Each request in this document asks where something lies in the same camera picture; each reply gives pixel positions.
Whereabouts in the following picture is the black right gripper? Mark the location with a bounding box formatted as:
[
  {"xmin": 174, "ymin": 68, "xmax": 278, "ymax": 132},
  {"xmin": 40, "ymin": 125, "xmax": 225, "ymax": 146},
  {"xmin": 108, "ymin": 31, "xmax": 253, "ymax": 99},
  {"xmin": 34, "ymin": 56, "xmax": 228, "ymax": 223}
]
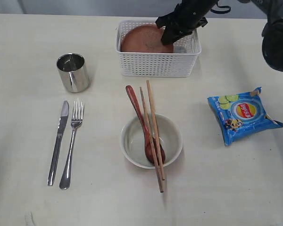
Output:
[{"xmin": 155, "ymin": 0, "xmax": 217, "ymax": 46}]

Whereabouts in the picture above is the brown wooden plate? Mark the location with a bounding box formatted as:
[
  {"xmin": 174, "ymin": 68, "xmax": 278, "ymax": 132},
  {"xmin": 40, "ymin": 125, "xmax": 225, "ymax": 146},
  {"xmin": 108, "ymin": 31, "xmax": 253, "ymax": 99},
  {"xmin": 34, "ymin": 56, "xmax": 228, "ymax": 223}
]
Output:
[{"xmin": 120, "ymin": 24, "xmax": 174, "ymax": 53}]

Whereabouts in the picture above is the wooden chopstick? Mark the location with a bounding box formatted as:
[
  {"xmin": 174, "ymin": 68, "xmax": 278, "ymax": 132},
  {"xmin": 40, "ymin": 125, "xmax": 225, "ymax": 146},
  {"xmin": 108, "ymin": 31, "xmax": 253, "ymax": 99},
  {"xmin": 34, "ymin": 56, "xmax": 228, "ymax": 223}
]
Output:
[
  {"xmin": 140, "ymin": 87, "xmax": 164, "ymax": 193},
  {"xmin": 146, "ymin": 80, "xmax": 165, "ymax": 180}
]

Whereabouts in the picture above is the shiny metal cup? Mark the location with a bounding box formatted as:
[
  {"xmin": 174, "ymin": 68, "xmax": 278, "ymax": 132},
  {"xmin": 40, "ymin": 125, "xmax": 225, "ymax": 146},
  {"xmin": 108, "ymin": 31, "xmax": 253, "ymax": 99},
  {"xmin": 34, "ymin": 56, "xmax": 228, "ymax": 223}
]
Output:
[{"xmin": 56, "ymin": 53, "xmax": 90, "ymax": 93}]

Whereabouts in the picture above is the blue chips bag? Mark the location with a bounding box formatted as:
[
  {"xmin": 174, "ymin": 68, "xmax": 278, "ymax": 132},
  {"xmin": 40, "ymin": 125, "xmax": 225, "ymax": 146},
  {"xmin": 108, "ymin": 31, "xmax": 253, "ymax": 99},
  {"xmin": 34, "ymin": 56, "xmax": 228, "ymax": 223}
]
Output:
[{"xmin": 208, "ymin": 87, "xmax": 283, "ymax": 146}]

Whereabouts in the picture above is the white bowl dark inside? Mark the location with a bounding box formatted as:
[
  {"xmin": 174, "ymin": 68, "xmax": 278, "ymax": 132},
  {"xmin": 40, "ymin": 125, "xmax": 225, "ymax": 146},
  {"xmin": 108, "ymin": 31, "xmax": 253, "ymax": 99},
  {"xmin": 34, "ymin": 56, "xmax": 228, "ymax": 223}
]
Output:
[{"xmin": 120, "ymin": 114, "xmax": 183, "ymax": 170}]

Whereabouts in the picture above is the silver metal fork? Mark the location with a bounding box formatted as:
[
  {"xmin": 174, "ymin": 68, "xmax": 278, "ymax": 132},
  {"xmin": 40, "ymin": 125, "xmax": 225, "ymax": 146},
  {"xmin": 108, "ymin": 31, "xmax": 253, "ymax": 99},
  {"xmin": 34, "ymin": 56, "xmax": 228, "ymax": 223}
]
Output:
[{"xmin": 59, "ymin": 100, "xmax": 84, "ymax": 190}]

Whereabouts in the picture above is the brown wooden spoon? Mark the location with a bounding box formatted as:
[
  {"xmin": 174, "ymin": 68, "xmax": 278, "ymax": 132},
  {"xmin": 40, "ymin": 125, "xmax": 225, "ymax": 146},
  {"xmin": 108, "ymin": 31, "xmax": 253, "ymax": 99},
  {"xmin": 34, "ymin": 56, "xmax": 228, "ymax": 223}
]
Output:
[{"xmin": 125, "ymin": 85, "xmax": 154, "ymax": 164}]

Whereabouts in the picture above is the silver table knife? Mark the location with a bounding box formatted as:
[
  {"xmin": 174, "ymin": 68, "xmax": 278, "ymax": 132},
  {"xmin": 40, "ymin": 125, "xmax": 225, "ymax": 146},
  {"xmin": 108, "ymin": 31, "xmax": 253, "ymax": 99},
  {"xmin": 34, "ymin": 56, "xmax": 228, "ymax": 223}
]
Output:
[{"xmin": 47, "ymin": 101, "xmax": 69, "ymax": 186}]

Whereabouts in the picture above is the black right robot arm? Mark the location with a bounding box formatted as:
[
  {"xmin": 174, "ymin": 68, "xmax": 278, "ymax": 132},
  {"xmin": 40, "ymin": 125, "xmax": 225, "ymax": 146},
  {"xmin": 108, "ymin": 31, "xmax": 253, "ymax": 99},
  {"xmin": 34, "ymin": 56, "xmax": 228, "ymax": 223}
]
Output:
[{"xmin": 155, "ymin": 0, "xmax": 283, "ymax": 72}]

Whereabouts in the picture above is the white perforated plastic basket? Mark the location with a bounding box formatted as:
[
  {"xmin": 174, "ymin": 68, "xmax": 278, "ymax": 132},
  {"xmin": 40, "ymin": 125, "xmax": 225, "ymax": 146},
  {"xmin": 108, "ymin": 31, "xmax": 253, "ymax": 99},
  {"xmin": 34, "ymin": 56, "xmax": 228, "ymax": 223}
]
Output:
[{"xmin": 116, "ymin": 18, "xmax": 201, "ymax": 78}]

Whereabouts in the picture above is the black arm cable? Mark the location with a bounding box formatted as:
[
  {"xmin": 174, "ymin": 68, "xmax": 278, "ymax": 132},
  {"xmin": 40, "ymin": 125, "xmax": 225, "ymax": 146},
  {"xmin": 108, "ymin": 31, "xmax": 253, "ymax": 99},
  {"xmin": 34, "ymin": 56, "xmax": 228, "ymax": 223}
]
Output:
[{"xmin": 210, "ymin": 3, "xmax": 232, "ymax": 14}]

